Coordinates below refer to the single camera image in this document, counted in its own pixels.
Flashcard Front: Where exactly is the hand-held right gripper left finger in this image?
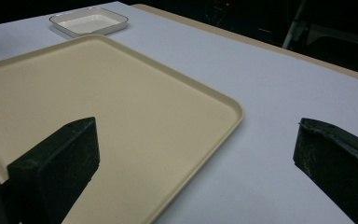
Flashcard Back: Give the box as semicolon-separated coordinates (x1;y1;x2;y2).
0;116;101;224

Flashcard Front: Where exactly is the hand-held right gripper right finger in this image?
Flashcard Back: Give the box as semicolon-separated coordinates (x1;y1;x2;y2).
293;117;358;224

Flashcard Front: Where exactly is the beige plastic tray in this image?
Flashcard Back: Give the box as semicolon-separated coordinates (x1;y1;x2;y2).
0;34;245;224

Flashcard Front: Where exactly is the metal stand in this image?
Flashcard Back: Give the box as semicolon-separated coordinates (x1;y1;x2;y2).
281;0;358;51

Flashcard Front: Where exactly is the white square dish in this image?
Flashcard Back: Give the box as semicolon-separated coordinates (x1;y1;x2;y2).
48;7;130;38

